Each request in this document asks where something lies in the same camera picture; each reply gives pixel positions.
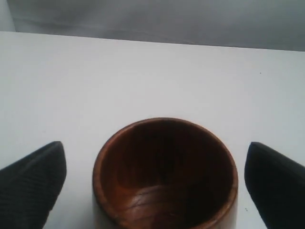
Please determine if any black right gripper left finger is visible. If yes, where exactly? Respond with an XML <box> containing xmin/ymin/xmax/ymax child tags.
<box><xmin>0</xmin><ymin>141</ymin><xmax>67</xmax><ymax>229</ymax></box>

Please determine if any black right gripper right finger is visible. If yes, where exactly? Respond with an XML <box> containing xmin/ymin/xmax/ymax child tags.
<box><xmin>244</xmin><ymin>142</ymin><xmax>305</xmax><ymax>229</ymax></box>

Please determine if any brown wooden cup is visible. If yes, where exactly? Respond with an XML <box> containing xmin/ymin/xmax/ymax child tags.
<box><xmin>92</xmin><ymin>117</ymin><xmax>238</xmax><ymax>229</ymax></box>

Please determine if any white backdrop curtain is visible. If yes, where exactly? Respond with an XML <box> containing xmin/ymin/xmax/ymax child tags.
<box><xmin>0</xmin><ymin>0</ymin><xmax>305</xmax><ymax>51</ymax></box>

